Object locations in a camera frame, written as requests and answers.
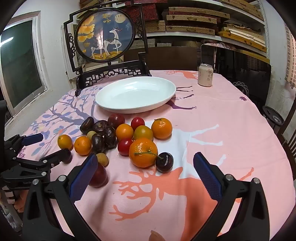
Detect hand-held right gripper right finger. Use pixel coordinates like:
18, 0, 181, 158
193, 152, 271, 241

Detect dark red plum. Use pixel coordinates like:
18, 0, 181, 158
89, 162, 108, 188

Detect orange tomato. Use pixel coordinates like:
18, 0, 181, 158
116, 124, 134, 142

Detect yellow green tomato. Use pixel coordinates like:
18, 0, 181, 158
134, 125, 154, 141

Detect red cherry tomato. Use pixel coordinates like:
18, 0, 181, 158
117, 138, 133, 156
131, 117, 145, 131

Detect round deer picture wooden stand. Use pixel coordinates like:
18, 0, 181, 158
63, 0, 152, 97

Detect beige drink can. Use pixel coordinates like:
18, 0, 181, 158
197, 63, 213, 88

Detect dark slatted wooden chair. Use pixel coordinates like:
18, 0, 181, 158
276, 109, 296, 167

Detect person's right hand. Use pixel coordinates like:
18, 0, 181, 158
149, 230, 165, 241

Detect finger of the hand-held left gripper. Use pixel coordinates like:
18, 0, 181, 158
4, 133, 44, 161
14, 148, 70, 173

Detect person's left hand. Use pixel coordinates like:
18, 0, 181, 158
14, 192, 26, 214

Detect large mandarin orange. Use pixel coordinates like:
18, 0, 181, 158
129, 138, 159, 168

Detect dark brown date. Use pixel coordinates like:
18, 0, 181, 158
80, 117, 95, 134
103, 126, 117, 149
93, 120, 108, 135
91, 134, 105, 154

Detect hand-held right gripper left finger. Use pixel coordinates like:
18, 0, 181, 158
22, 153, 99, 241

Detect black round weight plate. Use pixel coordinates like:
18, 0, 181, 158
262, 105, 285, 127

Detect dark red cherry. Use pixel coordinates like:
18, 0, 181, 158
60, 148, 73, 164
134, 151, 174, 173

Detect white oval plate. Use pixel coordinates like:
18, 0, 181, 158
95, 77, 177, 114

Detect small mandarin orange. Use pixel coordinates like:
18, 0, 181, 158
57, 134, 73, 151

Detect dark purple tomato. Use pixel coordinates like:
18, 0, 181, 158
107, 113, 125, 129

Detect person's left forearm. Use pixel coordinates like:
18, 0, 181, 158
0, 206, 22, 233

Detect white framed window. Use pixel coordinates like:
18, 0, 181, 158
0, 16, 49, 116

